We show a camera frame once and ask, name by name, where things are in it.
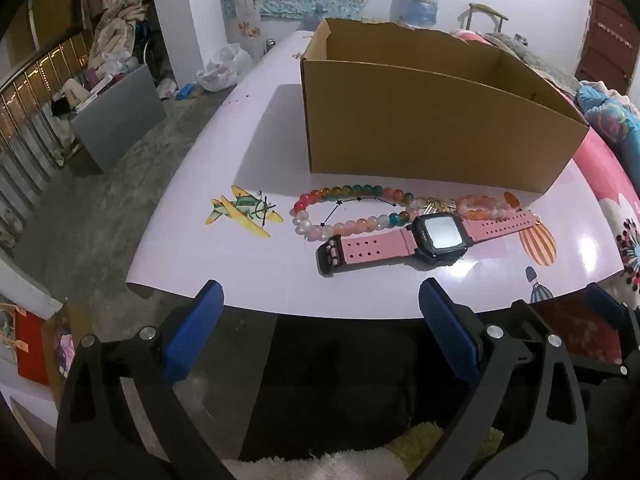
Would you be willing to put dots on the pile of clothes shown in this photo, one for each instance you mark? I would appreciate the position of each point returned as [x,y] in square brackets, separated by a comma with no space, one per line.
[117,25]

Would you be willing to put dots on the dark wristwatch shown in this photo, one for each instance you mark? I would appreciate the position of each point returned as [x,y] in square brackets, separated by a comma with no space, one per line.
[440,235]

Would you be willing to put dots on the metal railing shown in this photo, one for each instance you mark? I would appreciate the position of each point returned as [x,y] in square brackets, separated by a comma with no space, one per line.
[30,135]

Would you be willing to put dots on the dark red floral cloth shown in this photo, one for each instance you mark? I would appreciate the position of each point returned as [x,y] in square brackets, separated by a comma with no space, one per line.
[565,325]

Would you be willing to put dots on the blue floral quilt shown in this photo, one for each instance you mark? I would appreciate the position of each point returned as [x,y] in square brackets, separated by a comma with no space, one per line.
[610,115]

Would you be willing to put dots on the small blue packet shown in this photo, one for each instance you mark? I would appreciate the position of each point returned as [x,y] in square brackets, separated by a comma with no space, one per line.
[187,91]

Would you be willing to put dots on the wooden chair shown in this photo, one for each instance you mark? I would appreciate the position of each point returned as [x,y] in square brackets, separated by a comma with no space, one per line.
[487,10]

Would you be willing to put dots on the blue water dispenser bottle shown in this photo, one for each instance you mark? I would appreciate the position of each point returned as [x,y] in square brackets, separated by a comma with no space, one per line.
[420,5]

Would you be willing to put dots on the white plastic bag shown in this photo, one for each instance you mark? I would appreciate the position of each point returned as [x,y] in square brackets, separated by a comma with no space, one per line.
[225,70]

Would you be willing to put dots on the grey blanket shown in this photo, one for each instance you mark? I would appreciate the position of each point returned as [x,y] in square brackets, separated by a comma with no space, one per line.
[530,57]

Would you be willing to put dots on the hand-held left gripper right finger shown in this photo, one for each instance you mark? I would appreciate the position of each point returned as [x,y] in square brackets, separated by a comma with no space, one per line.
[447,330]

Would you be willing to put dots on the brown paper bag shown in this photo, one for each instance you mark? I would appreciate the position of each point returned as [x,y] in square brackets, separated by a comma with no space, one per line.
[65,355]

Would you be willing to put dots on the bicycle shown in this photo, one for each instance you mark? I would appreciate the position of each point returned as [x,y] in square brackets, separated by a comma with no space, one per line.
[150,47]

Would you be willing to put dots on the grey storage box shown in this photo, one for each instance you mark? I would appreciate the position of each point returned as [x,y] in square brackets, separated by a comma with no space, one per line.
[120,115]

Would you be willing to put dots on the pink floral blanket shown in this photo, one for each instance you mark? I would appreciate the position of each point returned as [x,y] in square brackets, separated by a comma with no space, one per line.
[600,175]

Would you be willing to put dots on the red gift bag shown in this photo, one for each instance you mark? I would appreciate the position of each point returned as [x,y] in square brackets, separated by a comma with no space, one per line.
[32,350]

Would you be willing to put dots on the brown wooden door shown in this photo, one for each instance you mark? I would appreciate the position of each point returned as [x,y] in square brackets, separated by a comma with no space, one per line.
[605,35]

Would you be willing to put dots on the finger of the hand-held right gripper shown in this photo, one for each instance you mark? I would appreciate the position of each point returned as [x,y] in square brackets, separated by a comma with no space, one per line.
[634,330]
[605,302]

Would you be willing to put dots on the brown cardboard box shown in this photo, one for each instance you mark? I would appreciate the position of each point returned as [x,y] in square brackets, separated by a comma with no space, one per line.
[425,125]

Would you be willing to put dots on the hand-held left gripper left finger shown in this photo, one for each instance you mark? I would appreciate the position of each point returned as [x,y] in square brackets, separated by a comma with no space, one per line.
[192,332]

